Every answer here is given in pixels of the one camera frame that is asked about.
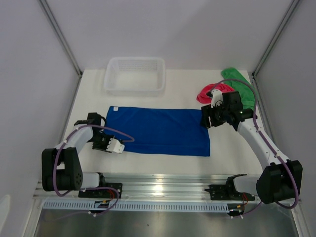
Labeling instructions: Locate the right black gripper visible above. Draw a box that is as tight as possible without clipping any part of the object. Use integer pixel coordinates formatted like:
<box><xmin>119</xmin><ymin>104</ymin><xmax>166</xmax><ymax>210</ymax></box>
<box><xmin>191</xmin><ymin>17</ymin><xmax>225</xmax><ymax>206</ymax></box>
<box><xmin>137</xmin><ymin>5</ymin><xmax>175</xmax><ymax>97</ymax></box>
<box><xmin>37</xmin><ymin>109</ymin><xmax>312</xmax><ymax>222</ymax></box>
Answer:
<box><xmin>199</xmin><ymin>101</ymin><xmax>230</xmax><ymax>129</ymax></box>

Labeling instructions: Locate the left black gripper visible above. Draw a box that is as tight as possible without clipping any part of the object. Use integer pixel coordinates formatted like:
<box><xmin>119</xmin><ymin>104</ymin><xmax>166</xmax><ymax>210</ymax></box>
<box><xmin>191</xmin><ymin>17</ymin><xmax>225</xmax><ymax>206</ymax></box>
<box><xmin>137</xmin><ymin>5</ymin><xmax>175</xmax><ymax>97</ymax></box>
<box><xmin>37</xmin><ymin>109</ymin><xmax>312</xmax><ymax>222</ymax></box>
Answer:
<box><xmin>89</xmin><ymin>132</ymin><xmax>117</xmax><ymax>153</ymax></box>

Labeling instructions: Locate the blue towel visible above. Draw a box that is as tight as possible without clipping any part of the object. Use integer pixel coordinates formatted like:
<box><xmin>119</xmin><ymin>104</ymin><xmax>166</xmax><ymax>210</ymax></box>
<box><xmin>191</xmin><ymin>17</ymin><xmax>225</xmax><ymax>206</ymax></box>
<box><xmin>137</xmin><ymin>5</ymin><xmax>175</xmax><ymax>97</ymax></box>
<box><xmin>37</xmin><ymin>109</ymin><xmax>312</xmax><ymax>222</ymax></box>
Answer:
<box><xmin>106</xmin><ymin>106</ymin><xmax>211</xmax><ymax>157</ymax></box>

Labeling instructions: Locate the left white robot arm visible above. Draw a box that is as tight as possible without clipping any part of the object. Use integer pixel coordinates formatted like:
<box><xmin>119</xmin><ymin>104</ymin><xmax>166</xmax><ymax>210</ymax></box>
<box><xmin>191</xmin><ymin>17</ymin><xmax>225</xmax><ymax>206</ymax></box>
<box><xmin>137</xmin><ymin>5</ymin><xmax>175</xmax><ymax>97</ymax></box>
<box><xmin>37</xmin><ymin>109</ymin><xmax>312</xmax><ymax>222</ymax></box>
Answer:
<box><xmin>41</xmin><ymin>113</ymin><xmax>114</xmax><ymax>192</ymax></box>

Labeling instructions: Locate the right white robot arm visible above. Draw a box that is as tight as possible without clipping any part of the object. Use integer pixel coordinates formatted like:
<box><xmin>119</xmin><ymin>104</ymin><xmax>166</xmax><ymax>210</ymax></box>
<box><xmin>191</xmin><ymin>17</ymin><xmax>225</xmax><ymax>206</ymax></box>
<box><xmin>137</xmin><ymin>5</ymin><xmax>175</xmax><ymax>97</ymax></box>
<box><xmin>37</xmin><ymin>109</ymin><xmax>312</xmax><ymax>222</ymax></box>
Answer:
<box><xmin>201</xmin><ymin>89</ymin><xmax>303</xmax><ymax>206</ymax></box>

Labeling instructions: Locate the pink towel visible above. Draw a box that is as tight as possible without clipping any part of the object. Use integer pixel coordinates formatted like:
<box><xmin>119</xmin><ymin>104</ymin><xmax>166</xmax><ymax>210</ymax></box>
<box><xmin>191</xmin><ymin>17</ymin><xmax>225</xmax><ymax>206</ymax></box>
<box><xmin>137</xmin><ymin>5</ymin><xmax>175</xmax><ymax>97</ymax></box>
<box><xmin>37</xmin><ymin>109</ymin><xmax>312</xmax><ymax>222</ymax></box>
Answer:
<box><xmin>196</xmin><ymin>83</ymin><xmax>234</xmax><ymax>104</ymax></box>

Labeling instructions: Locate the green towel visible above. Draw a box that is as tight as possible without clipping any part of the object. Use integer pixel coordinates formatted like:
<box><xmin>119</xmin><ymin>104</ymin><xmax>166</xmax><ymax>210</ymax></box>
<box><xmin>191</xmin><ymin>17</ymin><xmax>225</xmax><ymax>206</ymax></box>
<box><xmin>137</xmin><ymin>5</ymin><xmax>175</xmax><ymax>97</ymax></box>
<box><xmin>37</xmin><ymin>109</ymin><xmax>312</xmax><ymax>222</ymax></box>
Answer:
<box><xmin>221</xmin><ymin>68</ymin><xmax>255</xmax><ymax>110</ymax></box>

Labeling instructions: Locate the white plastic basket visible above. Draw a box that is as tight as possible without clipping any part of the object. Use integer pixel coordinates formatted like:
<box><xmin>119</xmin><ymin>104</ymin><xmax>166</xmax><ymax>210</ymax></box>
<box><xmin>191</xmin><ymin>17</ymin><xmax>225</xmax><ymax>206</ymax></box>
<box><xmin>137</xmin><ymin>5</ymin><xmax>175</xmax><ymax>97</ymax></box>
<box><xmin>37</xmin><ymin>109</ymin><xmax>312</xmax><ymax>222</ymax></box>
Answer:
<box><xmin>103</xmin><ymin>57</ymin><xmax>166</xmax><ymax>97</ymax></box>

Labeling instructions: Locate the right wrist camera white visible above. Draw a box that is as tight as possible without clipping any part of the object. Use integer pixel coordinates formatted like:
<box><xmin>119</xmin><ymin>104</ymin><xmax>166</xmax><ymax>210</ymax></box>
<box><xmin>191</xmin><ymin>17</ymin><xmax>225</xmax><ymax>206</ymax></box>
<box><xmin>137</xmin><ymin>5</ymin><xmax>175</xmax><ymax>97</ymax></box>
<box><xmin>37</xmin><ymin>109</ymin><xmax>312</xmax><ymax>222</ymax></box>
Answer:
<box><xmin>208</xmin><ymin>89</ymin><xmax>223</xmax><ymax>108</ymax></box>

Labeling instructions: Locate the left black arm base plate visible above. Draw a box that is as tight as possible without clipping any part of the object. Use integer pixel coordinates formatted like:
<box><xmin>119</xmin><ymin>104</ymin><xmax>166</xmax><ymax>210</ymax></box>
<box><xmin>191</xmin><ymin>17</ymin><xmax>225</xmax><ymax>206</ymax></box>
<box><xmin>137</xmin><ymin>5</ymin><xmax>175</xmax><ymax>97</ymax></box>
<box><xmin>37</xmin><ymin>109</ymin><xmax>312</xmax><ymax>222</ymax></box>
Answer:
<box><xmin>78</xmin><ymin>183</ymin><xmax>123</xmax><ymax>199</ymax></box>

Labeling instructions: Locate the aluminium rail frame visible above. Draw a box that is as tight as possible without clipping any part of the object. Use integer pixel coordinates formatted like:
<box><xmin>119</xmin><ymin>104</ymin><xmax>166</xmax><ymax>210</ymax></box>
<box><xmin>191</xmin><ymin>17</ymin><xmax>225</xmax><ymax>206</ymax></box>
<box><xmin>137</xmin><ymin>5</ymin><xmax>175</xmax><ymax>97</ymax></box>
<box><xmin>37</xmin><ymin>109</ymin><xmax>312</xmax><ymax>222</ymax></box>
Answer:
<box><xmin>33</xmin><ymin>172</ymin><xmax>302</xmax><ymax>204</ymax></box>

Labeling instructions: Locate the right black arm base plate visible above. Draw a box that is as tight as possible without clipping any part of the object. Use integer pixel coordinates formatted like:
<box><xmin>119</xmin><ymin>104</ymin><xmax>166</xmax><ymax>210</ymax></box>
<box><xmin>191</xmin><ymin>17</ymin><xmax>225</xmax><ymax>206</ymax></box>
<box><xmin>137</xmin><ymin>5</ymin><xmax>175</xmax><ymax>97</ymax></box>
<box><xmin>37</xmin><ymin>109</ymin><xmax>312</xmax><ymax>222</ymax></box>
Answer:
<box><xmin>204</xmin><ymin>174</ymin><xmax>255</xmax><ymax>201</ymax></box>

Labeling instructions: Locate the white slotted cable duct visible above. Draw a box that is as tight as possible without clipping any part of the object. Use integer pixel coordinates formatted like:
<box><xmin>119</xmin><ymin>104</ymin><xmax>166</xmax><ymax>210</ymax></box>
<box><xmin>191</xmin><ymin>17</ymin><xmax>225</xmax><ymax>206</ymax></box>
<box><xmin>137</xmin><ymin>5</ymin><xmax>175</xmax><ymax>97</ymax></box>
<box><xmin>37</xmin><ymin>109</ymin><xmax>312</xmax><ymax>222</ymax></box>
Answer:
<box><xmin>43</xmin><ymin>200</ymin><xmax>230</xmax><ymax>213</ymax></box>

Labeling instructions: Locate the right aluminium corner post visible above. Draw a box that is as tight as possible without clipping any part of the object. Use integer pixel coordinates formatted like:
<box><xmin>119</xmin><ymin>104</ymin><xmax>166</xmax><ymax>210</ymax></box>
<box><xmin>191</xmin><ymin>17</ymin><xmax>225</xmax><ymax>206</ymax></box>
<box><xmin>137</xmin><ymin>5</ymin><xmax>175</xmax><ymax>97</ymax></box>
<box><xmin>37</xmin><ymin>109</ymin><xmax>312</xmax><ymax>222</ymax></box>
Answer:
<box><xmin>251</xmin><ymin>0</ymin><xmax>302</xmax><ymax>79</ymax></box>

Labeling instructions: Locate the aluminium corner post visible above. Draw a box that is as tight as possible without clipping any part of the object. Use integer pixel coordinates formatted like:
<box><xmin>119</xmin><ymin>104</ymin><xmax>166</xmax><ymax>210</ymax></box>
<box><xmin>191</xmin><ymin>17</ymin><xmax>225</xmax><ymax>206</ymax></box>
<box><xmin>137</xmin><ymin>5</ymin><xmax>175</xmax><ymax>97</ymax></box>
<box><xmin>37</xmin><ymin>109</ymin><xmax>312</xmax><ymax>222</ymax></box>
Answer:
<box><xmin>37</xmin><ymin>0</ymin><xmax>83</xmax><ymax>78</ymax></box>
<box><xmin>251</xmin><ymin>0</ymin><xmax>302</xmax><ymax>79</ymax></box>

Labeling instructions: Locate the left aluminium corner post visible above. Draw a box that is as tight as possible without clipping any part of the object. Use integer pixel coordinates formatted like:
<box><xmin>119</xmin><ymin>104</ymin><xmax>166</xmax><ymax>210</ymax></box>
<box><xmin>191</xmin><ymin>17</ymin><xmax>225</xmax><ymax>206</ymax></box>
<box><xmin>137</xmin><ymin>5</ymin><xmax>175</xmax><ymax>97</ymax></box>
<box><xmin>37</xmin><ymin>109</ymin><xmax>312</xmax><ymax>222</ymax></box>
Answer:
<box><xmin>37</xmin><ymin>0</ymin><xmax>83</xmax><ymax>78</ymax></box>

